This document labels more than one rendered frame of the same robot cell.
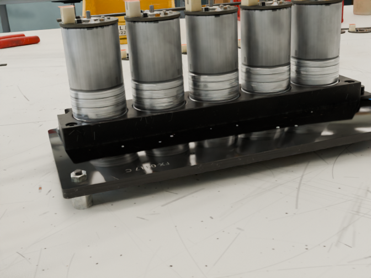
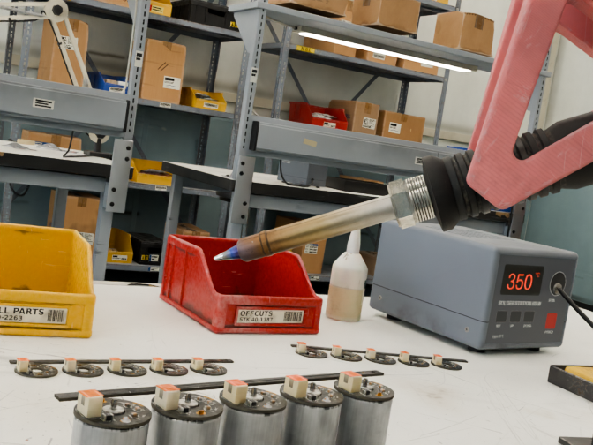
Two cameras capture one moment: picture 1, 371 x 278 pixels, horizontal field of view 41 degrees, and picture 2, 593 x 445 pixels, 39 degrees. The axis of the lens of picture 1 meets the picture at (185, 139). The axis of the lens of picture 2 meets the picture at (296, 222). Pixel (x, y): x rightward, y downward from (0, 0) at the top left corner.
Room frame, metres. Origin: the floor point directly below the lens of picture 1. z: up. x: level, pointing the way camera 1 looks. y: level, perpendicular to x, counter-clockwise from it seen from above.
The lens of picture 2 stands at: (-0.05, 0.09, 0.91)
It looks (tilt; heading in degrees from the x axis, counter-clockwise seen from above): 5 degrees down; 339
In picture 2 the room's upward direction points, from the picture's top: 9 degrees clockwise
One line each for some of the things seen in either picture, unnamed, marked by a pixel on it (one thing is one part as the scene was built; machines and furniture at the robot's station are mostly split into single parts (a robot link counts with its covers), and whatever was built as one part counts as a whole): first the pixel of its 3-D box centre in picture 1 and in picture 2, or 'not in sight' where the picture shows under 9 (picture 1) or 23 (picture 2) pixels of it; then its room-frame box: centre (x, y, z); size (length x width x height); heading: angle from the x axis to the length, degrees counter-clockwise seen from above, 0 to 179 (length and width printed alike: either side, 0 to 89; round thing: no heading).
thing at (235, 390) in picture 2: (194, 3); (236, 390); (0.23, -0.01, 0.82); 0.01 x 0.01 x 0.01; 18
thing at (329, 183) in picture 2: not in sight; (359, 186); (2.98, -1.33, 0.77); 0.24 x 0.16 x 0.04; 98
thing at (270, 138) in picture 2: not in sight; (401, 160); (2.81, -1.41, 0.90); 1.30 x 0.06 x 0.12; 99
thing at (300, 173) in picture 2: not in sight; (302, 172); (2.91, -1.05, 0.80); 0.15 x 0.12 x 0.10; 28
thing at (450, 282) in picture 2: not in sight; (469, 284); (0.62, -0.36, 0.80); 0.15 x 0.12 x 0.10; 14
